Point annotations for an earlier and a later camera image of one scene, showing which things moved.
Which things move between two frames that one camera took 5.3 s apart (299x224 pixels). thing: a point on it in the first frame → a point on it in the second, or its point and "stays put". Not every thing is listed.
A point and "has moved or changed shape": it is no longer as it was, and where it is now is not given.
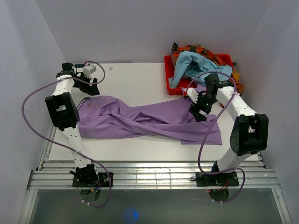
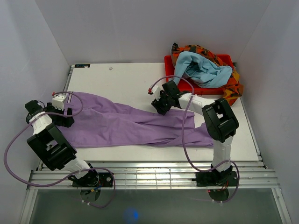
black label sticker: [79, 66] stays put
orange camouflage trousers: [177, 50] stays put
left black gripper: [91, 90] → [65, 122]
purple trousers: [104, 115] has moved or changed shape
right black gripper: [195, 108] → [157, 104]
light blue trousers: [188, 64] stays put
